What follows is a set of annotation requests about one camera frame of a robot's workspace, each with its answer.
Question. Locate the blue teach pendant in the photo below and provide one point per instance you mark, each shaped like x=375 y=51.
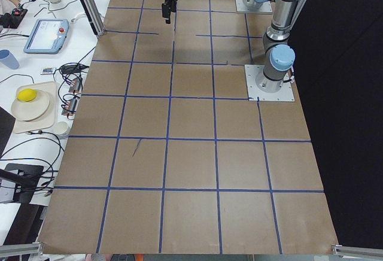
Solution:
x=47 y=36

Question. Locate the yellow lemon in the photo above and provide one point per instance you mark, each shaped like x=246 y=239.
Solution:
x=27 y=95

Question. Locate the blue plastic cup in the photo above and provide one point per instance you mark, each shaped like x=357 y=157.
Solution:
x=8 y=59

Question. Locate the beige plate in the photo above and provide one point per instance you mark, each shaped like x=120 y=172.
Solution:
x=30 y=110

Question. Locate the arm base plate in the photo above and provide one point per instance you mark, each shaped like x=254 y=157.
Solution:
x=264 y=9
x=261 y=88

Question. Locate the aluminium frame post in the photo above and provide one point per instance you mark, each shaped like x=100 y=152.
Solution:
x=93 y=17

